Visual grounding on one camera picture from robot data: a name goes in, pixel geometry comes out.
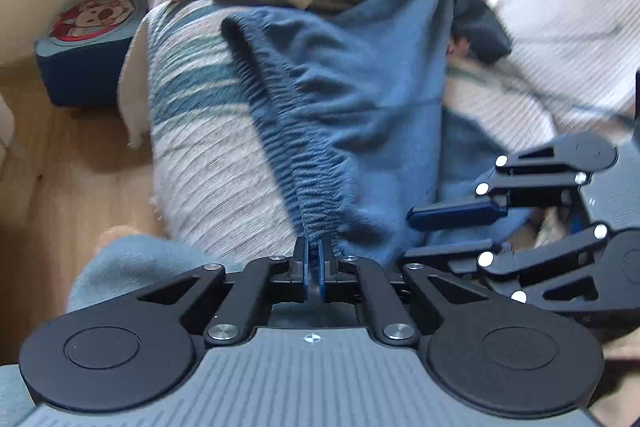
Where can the blue cartoon storage box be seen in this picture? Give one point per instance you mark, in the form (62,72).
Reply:
(81,54)

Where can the patterned bed cover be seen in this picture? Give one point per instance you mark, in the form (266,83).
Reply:
(571,67)

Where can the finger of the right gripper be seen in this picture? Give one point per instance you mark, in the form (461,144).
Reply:
(457,258)
(453,215)

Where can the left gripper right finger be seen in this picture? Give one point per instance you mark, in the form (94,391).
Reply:
(325,263)

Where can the light blue jeans leg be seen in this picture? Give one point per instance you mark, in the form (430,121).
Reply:
(133,262)

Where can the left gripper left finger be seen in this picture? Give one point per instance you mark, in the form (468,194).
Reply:
(301,272)

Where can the dark blue fleece pants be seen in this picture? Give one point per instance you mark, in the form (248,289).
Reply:
(350,114)

